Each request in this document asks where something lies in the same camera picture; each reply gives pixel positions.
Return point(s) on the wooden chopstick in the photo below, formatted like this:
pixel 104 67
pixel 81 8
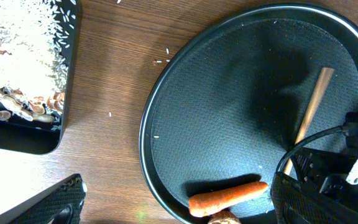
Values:
pixel 315 100

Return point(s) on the orange carrot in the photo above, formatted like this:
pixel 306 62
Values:
pixel 206 204

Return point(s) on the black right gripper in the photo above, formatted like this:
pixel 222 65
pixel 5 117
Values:
pixel 327 173

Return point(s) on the brown mushroom piece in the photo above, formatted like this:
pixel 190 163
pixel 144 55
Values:
pixel 224 217

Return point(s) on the round black serving tray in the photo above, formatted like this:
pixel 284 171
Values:
pixel 230 103

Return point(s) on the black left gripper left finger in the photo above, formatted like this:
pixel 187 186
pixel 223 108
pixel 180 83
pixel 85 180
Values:
pixel 61 203

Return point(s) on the pile of rice and peanut shells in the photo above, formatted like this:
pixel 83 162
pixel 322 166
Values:
pixel 20 56

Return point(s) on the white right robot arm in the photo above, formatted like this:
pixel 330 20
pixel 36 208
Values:
pixel 350 131

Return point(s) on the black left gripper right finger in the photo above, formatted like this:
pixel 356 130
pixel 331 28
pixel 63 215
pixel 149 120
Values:
pixel 292 199

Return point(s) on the black rectangular waste bin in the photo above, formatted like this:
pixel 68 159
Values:
pixel 64 77

